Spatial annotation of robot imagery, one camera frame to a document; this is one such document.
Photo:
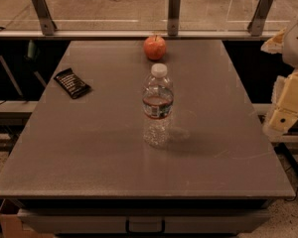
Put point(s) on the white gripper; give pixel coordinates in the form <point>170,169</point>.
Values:
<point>296,49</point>

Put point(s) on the clear plastic water bottle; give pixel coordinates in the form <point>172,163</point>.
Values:
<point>157,101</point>

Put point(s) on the red apple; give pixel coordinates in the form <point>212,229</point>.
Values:
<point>154,47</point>

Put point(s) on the dark snack bar wrapper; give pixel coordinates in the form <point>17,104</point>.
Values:
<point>72,84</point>

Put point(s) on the clear acrylic barrier panel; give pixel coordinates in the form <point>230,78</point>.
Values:
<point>204,15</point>

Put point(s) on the cardboard box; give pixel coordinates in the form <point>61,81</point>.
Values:
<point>13,227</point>

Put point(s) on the right metal bracket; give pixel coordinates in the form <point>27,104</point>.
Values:
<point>256,25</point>

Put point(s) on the metal bracket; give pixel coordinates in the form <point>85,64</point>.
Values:
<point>47,25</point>
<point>256,25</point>
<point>173,17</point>

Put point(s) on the middle metal bracket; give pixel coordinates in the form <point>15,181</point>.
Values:
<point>173,17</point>

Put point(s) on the grey drawer with handle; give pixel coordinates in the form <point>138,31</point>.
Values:
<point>83,221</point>

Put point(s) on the left metal bracket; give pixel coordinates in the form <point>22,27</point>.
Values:
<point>47,25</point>

